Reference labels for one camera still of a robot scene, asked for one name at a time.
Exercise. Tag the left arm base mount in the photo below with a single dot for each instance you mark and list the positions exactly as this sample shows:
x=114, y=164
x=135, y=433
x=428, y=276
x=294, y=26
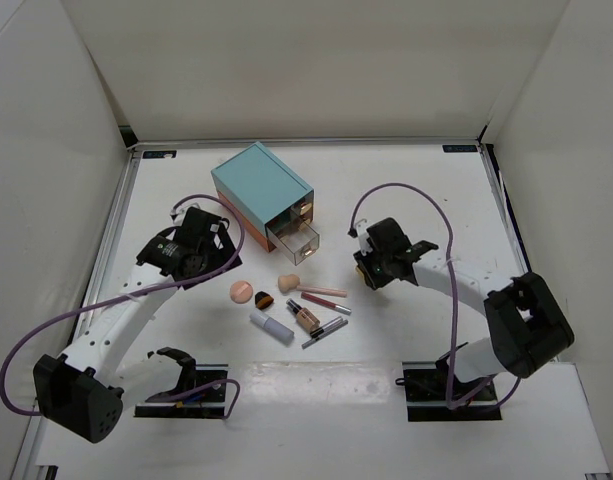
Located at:
x=201, y=392

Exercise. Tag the foundation bottle black cap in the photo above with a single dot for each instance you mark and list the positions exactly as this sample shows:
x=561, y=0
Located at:
x=304, y=317

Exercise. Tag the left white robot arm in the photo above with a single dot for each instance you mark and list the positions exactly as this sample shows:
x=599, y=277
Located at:
x=88, y=386

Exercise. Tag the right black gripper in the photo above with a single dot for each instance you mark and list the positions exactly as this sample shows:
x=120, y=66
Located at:
x=375, y=282

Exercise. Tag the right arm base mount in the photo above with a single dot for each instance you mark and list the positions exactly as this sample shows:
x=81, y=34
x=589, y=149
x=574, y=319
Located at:
x=424, y=386

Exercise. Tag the black gold lipstick case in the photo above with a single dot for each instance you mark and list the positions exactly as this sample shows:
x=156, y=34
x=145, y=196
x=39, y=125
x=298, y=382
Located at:
x=360, y=272

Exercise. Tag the clear drawer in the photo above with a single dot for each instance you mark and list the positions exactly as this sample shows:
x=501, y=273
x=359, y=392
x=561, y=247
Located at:
x=296, y=241

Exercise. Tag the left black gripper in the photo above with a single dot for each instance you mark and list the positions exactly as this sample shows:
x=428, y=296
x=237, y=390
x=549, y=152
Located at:
x=222, y=256

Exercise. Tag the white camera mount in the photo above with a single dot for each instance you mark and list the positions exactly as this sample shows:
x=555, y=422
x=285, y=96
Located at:
x=359, y=231
x=178, y=214

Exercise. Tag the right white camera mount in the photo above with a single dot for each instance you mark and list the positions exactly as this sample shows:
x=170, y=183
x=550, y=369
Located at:
x=359, y=231

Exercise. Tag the red lip gloss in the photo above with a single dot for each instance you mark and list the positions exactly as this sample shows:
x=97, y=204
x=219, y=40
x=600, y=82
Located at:
x=326, y=303

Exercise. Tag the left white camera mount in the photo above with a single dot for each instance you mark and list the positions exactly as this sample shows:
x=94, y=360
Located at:
x=178, y=214

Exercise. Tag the teal orange drawer organizer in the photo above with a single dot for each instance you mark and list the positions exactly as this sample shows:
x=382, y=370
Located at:
x=264, y=192

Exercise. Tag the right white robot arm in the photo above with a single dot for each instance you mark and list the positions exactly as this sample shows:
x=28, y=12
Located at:
x=526, y=326

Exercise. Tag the beige makeup sponge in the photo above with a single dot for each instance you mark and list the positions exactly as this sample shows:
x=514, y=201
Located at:
x=287, y=283

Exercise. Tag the white lavender bottle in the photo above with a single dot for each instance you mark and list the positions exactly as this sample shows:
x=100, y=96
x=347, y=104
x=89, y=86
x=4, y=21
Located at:
x=272, y=327

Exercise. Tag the black silver eyeliner pen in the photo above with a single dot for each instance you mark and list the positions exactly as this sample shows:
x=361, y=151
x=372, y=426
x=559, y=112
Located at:
x=324, y=331

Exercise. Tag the small black kabuki brush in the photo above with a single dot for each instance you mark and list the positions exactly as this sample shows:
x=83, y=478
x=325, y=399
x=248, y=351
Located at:
x=263, y=300

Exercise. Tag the round peach powder puff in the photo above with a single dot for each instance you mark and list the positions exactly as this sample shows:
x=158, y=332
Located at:
x=241, y=292

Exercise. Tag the pink tube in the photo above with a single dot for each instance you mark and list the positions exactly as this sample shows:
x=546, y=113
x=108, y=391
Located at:
x=323, y=291

